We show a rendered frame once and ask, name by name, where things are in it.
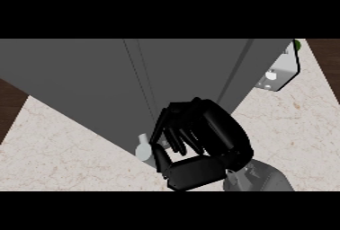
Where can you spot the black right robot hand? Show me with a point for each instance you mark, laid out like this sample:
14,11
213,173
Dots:
207,140

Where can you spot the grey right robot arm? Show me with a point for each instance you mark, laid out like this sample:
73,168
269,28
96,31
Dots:
260,178

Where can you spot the pale water bottle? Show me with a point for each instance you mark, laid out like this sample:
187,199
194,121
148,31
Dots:
142,151

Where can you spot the dark grey flat door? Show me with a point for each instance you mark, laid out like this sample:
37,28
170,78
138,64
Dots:
111,84

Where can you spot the green round object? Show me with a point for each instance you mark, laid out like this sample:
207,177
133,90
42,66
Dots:
297,45

